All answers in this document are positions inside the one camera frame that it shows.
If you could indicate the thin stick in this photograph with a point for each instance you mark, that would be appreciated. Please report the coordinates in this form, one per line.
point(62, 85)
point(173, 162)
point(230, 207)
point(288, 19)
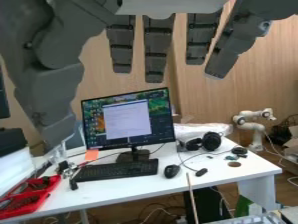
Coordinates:
point(191, 200)

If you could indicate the small black object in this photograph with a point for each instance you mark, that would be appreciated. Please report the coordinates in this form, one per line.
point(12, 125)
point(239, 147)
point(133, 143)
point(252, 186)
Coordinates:
point(73, 184)

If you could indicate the orange paper note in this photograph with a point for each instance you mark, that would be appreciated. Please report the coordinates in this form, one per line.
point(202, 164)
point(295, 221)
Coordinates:
point(91, 154)

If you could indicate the red tray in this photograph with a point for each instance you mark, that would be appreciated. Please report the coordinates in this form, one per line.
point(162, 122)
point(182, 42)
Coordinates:
point(44, 183)
point(20, 205)

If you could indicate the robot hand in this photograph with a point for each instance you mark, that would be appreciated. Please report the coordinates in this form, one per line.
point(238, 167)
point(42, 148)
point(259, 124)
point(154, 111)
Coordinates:
point(44, 50)

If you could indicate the black mouse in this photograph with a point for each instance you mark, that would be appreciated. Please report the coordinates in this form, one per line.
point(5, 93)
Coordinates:
point(171, 171)

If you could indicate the black headphones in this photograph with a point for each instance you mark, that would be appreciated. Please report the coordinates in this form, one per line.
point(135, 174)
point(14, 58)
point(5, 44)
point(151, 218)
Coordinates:
point(210, 140)

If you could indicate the white desk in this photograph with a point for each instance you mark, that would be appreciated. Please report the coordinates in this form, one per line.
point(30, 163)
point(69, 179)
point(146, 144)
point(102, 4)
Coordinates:
point(133, 190)

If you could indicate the small white jointed device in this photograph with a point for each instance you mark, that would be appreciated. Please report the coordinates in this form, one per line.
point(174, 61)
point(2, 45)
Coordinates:
point(254, 126)

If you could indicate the black computer screen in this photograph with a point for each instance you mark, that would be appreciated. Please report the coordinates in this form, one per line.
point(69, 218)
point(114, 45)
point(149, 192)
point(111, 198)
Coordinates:
point(127, 118)

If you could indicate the black keyboard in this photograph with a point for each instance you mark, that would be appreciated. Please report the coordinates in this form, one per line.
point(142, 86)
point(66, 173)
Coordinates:
point(114, 169)

